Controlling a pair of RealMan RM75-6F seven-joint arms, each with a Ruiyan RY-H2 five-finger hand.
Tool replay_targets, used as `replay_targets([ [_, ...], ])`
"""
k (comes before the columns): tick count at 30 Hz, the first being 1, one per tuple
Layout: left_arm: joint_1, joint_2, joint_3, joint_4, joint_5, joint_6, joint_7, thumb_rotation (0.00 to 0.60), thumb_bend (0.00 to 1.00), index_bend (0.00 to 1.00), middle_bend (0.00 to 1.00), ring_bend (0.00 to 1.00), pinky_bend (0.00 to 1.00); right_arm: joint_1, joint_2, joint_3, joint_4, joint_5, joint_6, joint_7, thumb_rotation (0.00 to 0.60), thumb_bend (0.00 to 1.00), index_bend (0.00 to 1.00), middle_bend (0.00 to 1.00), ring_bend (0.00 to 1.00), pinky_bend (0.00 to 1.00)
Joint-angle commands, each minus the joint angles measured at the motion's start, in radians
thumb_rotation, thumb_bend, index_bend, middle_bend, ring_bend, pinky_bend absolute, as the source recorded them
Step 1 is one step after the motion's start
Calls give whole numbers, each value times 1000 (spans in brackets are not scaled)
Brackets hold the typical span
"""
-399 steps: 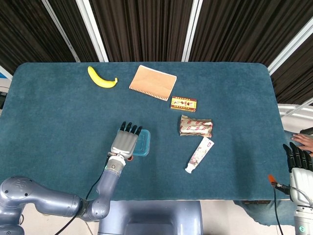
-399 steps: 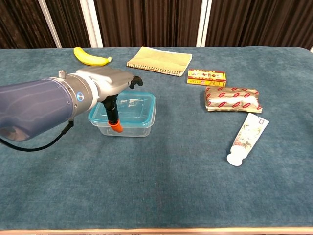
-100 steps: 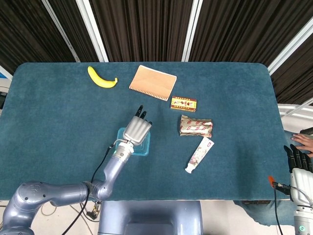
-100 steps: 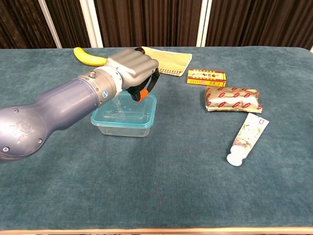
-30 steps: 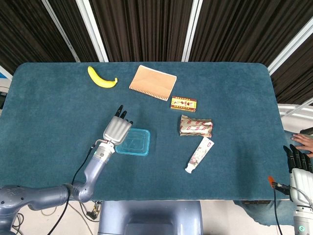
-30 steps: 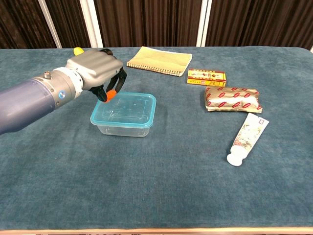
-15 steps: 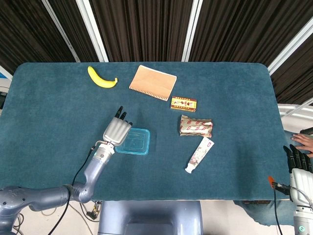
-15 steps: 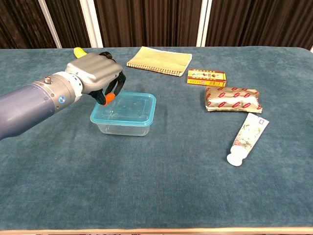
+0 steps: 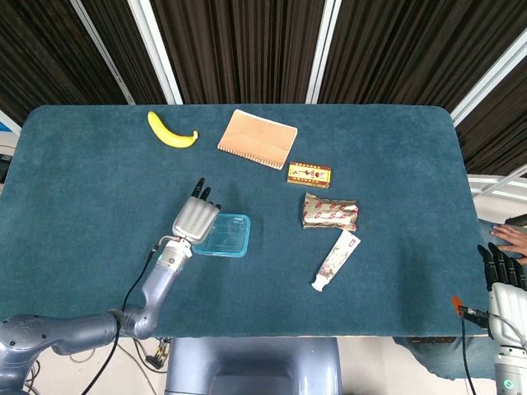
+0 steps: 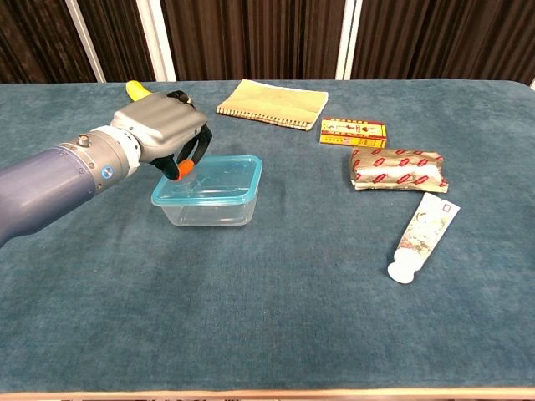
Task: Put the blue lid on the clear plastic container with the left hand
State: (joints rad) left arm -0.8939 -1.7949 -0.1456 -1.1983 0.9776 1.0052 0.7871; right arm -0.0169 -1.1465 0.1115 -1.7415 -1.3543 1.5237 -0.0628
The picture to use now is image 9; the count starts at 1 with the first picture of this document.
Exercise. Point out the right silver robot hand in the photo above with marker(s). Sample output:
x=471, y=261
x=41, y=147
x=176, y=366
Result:
x=510, y=312

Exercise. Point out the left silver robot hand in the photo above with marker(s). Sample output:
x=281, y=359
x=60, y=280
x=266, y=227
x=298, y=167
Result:
x=193, y=220

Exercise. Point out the teal-rimmed clear plastic container lid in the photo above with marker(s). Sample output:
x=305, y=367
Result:
x=230, y=236

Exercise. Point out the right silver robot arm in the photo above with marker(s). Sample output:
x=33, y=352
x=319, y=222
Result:
x=510, y=370

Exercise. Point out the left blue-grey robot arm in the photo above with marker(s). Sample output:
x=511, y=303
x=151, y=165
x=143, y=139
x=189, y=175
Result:
x=158, y=284

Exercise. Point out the bystander bare hand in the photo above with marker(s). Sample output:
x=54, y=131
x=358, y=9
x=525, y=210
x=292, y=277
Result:
x=514, y=238

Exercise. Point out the yellow banana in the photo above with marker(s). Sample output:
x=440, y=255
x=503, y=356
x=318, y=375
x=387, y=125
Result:
x=171, y=138

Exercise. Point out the tan spiral notebook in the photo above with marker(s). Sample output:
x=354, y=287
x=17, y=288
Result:
x=257, y=138

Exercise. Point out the yellow red small carton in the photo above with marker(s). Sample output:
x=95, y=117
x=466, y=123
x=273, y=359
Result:
x=309, y=175

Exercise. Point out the gold red foil packet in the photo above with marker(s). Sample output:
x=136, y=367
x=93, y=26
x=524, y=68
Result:
x=329, y=212

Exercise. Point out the black plug on floor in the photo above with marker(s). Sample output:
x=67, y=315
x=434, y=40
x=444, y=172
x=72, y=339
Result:
x=156, y=360

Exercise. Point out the teal table cloth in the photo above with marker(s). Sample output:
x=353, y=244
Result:
x=370, y=267

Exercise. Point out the white toothpaste tube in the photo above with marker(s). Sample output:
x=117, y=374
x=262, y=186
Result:
x=335, y=261

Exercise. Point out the blue-grey robot torso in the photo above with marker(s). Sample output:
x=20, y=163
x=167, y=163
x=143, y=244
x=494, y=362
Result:
x=255, y=366

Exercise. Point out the dark brown curtain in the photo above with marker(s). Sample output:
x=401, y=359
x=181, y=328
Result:
x=247, y=49

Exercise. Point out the white metal frame rail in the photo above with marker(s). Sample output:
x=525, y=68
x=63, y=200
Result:
x=486, y=179

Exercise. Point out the white metal frame post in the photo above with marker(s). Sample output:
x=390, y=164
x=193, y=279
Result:
x=323, y=53
x=494, y=78
x=157, y=53

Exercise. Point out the thin grey frame post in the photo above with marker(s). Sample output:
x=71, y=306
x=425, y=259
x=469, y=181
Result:
x=103, y=53

